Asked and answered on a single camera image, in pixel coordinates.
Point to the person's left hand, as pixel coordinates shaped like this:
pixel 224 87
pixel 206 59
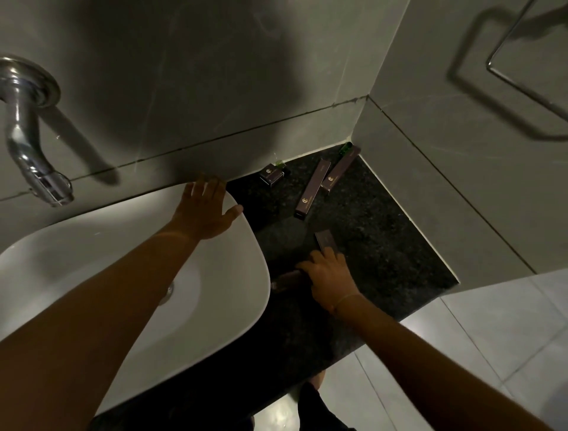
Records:
pixel 204 208

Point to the person's right hand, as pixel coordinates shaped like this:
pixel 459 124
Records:
pixel 330 279

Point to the long brown box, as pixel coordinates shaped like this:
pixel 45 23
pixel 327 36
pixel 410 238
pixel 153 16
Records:
pixel 339 171
pixel 313 188
pixel 326 240
pixel 288 279

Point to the small brown box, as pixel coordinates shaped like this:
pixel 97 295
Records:
pixel 270 173

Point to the white ceramic sink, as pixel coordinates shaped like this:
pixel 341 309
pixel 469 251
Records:
pixel 222 311

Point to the person's left forearm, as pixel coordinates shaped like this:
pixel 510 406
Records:
pixel 66 333

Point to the person's right forearm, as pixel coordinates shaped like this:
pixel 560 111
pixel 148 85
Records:
pixel 443 368

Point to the black granite countertop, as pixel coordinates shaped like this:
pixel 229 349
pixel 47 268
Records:
pixel 377 248

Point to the metal sink drain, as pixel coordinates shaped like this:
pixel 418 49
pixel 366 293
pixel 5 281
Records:
pixel 167 295

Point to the person's leg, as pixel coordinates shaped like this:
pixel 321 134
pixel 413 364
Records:
pixel 317 381

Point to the person's dark shorts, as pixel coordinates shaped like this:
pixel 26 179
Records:
pixel 319 413

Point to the chrome wall faucet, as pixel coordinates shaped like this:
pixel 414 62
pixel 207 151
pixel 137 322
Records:
pixel 22 133

